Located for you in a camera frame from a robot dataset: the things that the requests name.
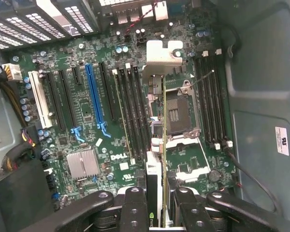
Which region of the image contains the metal socket cover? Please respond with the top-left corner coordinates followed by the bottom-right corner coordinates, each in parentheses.
top-left (164, 135), bottom-right (212, 184)

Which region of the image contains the silver chipset heatsink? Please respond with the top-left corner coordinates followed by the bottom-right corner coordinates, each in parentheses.
top-left (66, 148), bottom-right (101, 181)

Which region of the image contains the CPU socket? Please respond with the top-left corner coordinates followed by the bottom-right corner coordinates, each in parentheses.
top-left (165, 79), bottom-right (201, 141)

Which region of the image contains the black plastic shroud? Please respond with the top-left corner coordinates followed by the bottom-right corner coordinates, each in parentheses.
top-left (0, 164), bottom-right (56, 232)

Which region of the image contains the blue expansion slot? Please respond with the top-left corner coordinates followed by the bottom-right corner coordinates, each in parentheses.
top-left (84, 63), bottom-right (112, 138)

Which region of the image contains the long black expansion slot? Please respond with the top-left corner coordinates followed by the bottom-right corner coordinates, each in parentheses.
top-left (99, 62), bottom-right (117, 121)
top-left (46, 71), bottom-right (66, 131)
top-left (58, 70), bottom-right (86, 143)

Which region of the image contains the thin metal locking lever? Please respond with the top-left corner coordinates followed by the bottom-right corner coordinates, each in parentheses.
top-left (182, 69), bottom-right (215, 94)

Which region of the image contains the white expansion slot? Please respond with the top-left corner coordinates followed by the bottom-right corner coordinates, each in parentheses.
top-left (28, 71), bottom-right (54, 129)

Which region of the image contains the short black expansion slot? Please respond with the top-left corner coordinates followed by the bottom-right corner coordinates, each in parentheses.
top-left (72, 66), bottom-right (83, 85)

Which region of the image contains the open PC case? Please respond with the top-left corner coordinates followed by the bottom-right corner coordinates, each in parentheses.
top-left (0, 0), bottom-right (290, 232)

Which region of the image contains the green Dell motherboard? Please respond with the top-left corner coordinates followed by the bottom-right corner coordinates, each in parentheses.
top-left (2, 0), bottom-right (237, 208)

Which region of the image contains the white power connector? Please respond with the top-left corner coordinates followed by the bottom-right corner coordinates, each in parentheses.
top-left (1, 63), bottom-right (23, 82)

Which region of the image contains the white case wall sticker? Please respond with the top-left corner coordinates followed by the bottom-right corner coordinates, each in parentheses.
top-left (275, 126), bottom-right (290, 155)

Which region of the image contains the multicolour power wire bundle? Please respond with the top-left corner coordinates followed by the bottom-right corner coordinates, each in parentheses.
top-left (1, 127), bottom-right (43, 173)

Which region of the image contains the braided power wire bundle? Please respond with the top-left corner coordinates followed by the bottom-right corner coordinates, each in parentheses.
top-left (0, 66), bottom-right (38, 132)

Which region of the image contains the red black twisted wire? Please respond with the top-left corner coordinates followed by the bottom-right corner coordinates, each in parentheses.
top-left (124, 0), bottom-right (161, 34)

